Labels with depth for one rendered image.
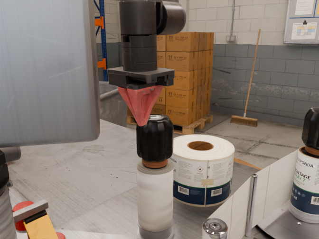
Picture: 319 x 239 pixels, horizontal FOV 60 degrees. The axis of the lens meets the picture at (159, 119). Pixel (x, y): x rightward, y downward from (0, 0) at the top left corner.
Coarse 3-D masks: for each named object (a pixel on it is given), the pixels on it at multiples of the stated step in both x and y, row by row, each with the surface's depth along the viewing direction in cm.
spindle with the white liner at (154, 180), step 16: (144, 128) 56; (160, 128) 56; (144, 144) 57; (160, 144) 57; (144, 160) 59; (160, 160) 58; (144, 176) 59; (160, 176) 59; (144, 192) 60; (160, 192) 60; (144, 208) 62; (160, 208) 61; (144, 224) 63; (160, 224) 62
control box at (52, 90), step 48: (0, 0) 12; (48, 0) 13; (0, 48) 13; (48, 48) 13; (96, 48) 22; (0, 96) 14; (48, 96) 14; (96, 96) 15; (0, 144) 14; (48, 144) 15
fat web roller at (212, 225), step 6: (204, 222) 42; (210, 222) 43; (216, 222) 43; (222, 222) 43; (204, 228) 41; (210, 228) 42; (216, 228) 41; (222, 228) 42; (210, 234) 40; (216, 234) 40; (222, 234) 40
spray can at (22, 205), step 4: (20, 204) 44; (24, 204) 44; (28, 204) 44; (16, 208) 43; (20, 208) 43; (16, 224) 43; (20, 224) 43; (16, 228) 43; (20, 228) 43; (24, 228) 43; (16, 232) 43; (20, 232) 43; (24, 232) 43; (20, 236) 43; (24, 236) 43
